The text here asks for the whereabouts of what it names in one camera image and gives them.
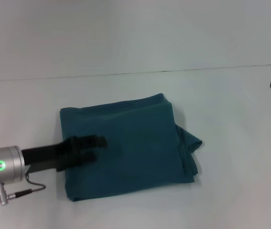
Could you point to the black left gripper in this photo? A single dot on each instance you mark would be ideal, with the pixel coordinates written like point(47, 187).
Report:
point(49, 153)

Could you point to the teal t-shirt with white print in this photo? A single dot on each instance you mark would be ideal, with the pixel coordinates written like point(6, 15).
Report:
point(130, 148)

